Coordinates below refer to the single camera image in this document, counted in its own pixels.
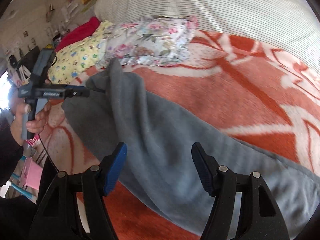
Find red cloth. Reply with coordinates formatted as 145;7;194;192
55;16;100;52

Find person's left hand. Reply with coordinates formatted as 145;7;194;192
10;102;51;146

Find person's left forearm black sleeve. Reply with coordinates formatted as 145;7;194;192
0;126;23;186

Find yellow cartoon print pillow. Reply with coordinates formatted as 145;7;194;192
48;20;115;84

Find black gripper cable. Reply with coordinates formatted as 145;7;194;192
37;132;61;173

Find white striped mattress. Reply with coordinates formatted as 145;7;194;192
94;0;319;70

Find floral ruffled pillow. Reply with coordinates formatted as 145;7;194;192
95;15;199;68

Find grey fleece pants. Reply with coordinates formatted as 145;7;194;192
62;60;319;239

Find orange white floral blanket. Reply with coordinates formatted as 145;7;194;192
40;31;319;239

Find pink box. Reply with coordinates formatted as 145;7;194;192
21;157;43;190

